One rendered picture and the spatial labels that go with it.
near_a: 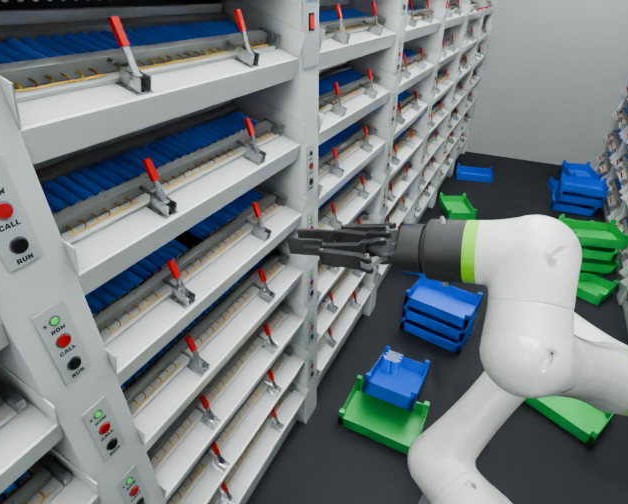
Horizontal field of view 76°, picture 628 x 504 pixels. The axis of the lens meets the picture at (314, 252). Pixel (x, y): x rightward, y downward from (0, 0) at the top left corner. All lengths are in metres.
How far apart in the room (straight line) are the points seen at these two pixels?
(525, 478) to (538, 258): 1.29
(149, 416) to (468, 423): 0.67
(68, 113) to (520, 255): 0.57
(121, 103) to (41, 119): 0.10
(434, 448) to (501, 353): 0.53
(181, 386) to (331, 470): 0.85
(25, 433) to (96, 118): 0.42
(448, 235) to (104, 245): 0.48
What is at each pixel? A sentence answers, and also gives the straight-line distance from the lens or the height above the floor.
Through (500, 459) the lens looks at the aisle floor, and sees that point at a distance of 1.78.
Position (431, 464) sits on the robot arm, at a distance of 1.05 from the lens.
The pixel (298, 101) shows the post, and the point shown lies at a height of 1.21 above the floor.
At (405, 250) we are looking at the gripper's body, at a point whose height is 1.11.
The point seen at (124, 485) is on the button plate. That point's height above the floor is 0.70.
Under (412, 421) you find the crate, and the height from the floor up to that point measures 0.00.
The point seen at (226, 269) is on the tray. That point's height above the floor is 0.93.
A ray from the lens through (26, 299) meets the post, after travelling 0.58.
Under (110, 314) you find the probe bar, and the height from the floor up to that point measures 0.97.
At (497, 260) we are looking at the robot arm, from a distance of 0.57.
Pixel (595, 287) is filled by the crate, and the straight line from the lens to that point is 2.82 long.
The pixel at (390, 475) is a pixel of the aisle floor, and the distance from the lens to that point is 1.64.
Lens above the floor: 1.43
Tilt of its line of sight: 33 degrees down
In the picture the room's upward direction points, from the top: straight up
